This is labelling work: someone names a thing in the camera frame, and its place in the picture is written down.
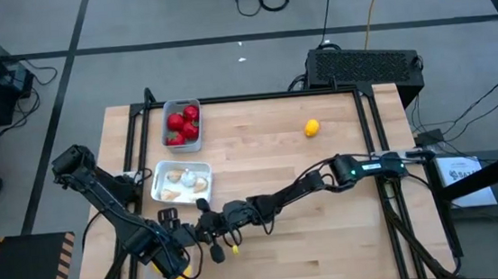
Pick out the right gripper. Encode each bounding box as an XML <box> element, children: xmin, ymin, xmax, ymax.
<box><xmin>193</xmin><ymin>194</ymin><xmax>248</xmax><ymax>266</ymax></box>

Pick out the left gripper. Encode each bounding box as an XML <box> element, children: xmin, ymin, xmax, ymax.
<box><xmin>146</xmin><ymin>204</ymin><xmax>204</xmax><ymax>279</ymax></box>

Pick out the tan garlic bulb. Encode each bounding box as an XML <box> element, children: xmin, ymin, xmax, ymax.
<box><xmin>191</xmin><ymin>176</ymin><xmax>211</xmax><ymax>194</ymax></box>
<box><xmin>165</xmin><ymin>167</ymin><xmax>186</xmax><ymax>184</ymax></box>
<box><xmin>159</xmin><ymin>187</ymin><xmax>183</xmax><ymax>203</ymax></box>

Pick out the large white garlic bulb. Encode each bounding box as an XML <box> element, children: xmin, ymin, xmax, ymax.
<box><xmin>179</xmin><ymin>169</ymin><xmax>199</xmax><ymax>190</ymax></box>

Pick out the red strawberry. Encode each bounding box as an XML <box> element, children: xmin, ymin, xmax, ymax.
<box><xmin>182</xmin><ymin>104</ymin><xmax>200</xmax><ymax>123</ymax></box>
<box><xmin>166</xmin><ymin>112</ymin><xmax>186</xmax><ymax>132</ymax></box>
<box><xmin>164</xmin><ymin>130</ymin><xmax>186</xmax><ymax>148</ymax></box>
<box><xmin>180</xmin><ymin>120</ymin><xmax>201</xmax><ymax>141</ymax></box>

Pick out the white plastic tray basket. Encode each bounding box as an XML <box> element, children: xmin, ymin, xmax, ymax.
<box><xmin>147</xmin><ymin>156</ymin><xmax>216</xmax><ymax>212</ymax></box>

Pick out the small grey plastic basket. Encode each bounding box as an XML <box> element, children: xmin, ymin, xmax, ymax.
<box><xmin>157</xmin><ymin>97</ymin><xmax>206</xmax><ymax>156</ymax></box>

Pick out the black computer case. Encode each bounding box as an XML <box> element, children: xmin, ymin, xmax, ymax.
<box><xmin>303</xmin><ymin>39</ymin><xmax>427</xmax><ymax>117</ymax></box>

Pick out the black power adapter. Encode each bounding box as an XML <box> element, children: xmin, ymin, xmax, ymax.
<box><xmin>412</xmin><ymin>127</ymin><xmax>446</xmax><ymax>148</ymax></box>

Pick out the white printed paper sheet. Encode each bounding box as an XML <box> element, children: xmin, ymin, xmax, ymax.
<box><xmin>439</xmin><ymin>152</ymin><xmax>498</xmax><ymax>211</ymax></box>

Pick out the black diagonal beam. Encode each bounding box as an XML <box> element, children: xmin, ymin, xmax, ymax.
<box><xmin>434</xmin><ymin>143</ymin><xmax>498</xmax><ymax>203</ymax></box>

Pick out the black table frame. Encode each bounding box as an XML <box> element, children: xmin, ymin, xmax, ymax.
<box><xmin>63</xmin><ymin>62</ymin><xmax>459</xmax><ymax>279</ymax></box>

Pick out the long black cable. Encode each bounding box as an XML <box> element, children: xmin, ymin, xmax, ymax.
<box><xmin>313</xmin><ymin>0</ymin><xmax>340</xmax><ymax>49</ymax></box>

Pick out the long yellow cable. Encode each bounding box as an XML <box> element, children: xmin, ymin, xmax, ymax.
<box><xmin>358</xmin><ymin>0</ymin><xmax>394</xmax><ymax>50</ymax></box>

